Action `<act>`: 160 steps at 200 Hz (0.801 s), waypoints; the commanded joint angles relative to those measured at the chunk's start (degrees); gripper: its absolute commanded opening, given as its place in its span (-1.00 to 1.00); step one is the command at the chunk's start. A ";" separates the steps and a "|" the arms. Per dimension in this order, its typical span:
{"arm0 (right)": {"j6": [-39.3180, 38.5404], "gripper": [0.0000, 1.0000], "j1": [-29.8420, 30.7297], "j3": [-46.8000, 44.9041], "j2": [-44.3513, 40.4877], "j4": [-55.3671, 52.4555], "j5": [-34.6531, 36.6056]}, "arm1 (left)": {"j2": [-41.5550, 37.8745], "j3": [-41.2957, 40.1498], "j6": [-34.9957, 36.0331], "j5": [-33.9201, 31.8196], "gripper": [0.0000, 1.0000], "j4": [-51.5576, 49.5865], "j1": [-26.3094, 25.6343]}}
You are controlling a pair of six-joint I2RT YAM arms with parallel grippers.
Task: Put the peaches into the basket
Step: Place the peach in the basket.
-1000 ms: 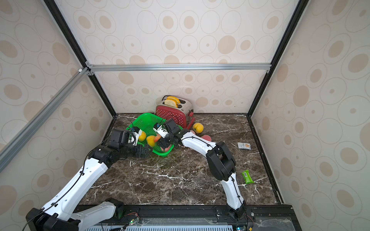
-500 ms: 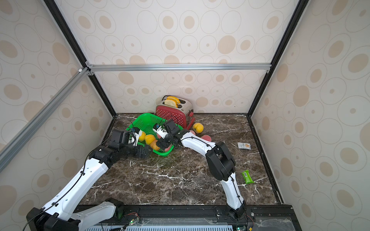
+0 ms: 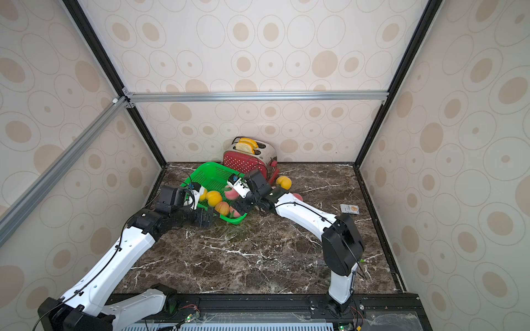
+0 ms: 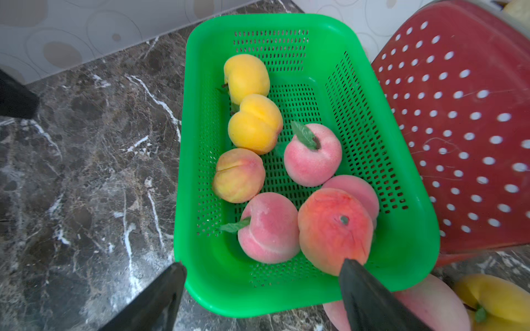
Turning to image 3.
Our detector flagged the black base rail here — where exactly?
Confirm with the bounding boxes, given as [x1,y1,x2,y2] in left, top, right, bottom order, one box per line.
[146,293,432,330]

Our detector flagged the green plastic basket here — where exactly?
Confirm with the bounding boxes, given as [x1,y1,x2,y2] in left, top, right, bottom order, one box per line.
[181,162,244,205]

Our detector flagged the yellow peach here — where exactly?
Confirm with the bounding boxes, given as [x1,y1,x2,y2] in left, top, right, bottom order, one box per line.
[206,190,223,207]
[200,187,208,201]
[276,176,293,190]

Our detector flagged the black corner frame post left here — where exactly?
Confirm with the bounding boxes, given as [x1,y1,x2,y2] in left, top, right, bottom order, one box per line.
[62,0,167,168]

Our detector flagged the yellow peach by toaster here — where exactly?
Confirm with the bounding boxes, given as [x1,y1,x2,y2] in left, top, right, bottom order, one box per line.
[276,176,293,190]

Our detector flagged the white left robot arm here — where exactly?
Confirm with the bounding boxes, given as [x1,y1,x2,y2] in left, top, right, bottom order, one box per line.
[35,182,213,330]

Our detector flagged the toast slice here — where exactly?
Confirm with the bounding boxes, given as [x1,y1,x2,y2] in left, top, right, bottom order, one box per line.
[239,137,259,149]
[233,141,255,154]

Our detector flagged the aluminium rail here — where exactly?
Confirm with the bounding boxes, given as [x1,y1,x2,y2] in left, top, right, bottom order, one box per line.
[1,96,127,245]
[127,90,389,103]

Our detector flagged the aluminium rail back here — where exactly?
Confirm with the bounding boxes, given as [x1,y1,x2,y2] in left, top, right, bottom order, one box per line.
[127,90,389,103]

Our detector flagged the aluminium rail left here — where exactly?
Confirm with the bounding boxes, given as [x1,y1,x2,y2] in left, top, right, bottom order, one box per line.
[1,96,127,245]

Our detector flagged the toast slice back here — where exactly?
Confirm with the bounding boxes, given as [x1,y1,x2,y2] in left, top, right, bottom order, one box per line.
[239,137,259,149]

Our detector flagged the black corner frame post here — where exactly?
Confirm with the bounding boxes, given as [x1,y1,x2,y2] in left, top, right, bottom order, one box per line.
[354,0,443,169]
[62,0,167,168]

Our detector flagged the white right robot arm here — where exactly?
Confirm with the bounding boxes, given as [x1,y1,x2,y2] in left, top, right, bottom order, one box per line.
[227,170,365,311]

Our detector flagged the white drycake snack packet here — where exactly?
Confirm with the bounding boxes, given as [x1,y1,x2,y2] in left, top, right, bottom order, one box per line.
[340,204,360,215]

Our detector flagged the toast slice front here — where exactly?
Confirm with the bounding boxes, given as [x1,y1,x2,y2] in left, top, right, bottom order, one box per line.
[233,141,255,154]

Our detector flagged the black corner frame post right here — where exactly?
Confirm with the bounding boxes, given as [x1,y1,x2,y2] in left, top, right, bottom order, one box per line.
[354,0,443,169]

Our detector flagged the red polka dot toaster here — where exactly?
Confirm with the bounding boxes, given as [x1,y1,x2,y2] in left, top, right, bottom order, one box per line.
[222,137,280,185]

